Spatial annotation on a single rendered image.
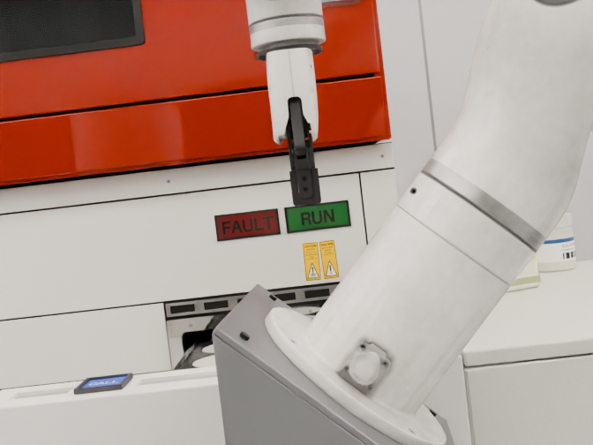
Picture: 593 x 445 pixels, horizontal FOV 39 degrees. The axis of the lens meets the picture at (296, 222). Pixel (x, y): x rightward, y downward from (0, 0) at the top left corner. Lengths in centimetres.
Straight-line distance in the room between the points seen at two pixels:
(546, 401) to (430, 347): 30
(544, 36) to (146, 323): 110
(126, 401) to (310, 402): 37
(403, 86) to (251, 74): 160
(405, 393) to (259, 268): 87
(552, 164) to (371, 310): 18
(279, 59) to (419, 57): 217
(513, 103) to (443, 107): 238
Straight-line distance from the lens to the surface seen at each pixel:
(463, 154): 69
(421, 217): 69
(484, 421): 97
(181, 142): 151
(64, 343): 164
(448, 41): 309
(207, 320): 156
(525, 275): 132
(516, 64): 67
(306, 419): 64
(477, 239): 68
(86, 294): 161
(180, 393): 95
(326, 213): 153
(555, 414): 98
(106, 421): 98
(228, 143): 149
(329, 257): 154
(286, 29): 92
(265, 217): 154
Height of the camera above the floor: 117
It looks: 3 degrees down
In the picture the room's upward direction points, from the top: 7 degrees counter-clockwise
